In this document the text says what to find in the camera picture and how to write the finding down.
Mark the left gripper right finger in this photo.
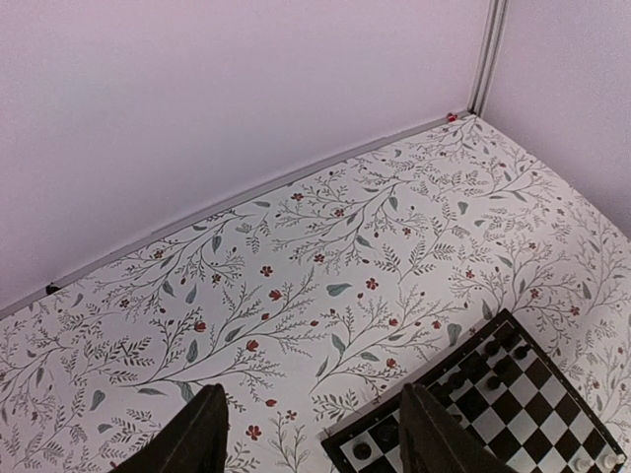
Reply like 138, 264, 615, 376
399, 383, 512, 473

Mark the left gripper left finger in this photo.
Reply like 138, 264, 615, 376
114, 384, 229, 473

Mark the black white chess board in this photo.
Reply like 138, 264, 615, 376
321, 310, 627, 472

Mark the white pawn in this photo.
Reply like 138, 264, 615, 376
574, 457, 595, 473
601, 453, 626, 471

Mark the black pieces row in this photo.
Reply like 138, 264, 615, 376
339, 323, 523, 472

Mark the floral patterned table mat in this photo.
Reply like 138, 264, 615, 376
1, 117, 630, 472

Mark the right aluminium frame post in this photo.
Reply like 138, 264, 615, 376
467, 0, 509, 117

